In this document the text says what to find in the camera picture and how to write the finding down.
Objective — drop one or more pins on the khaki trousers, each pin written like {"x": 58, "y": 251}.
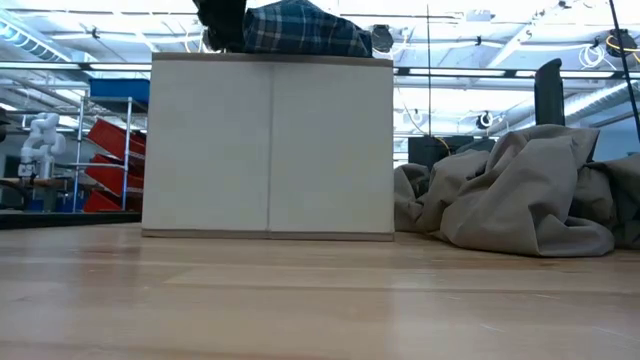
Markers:
{"x": 515, "y": 200}

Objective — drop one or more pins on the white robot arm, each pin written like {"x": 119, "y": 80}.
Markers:
{"x": 42, "y": 140}

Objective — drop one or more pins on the black slanted pole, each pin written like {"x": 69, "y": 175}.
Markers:
{"x": 625, "y": 65}

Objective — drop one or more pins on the black tower stand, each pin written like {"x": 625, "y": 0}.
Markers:
{"x": 549, "y": 95}

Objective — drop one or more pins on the metal shelf rack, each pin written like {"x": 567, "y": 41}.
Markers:
{"x": 127, "y": 150}

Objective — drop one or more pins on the red plastic bin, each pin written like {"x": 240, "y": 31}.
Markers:
{"x": 102, "y": 204}
{"x": 117, "y": 140}
{"x": 112, "y": 175}

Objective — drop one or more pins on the blue plaid shirt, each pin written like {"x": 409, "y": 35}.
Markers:
{"x": 305, "y": 27}

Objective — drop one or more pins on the blue plastic bin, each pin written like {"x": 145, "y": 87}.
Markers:
{"x": 117, "y": 90}

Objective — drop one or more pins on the black monitor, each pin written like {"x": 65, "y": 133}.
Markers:
{"x": 425, "y": 150}

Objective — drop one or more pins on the thin vertical pole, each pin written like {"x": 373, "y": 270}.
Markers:
{"x": 428, "y": 75}

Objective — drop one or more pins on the wooden workbench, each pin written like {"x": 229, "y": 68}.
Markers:
{"x": 55, "y": 183}

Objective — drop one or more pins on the beige fabric storage box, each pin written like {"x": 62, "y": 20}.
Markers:
{"x": 270, "y": 150}

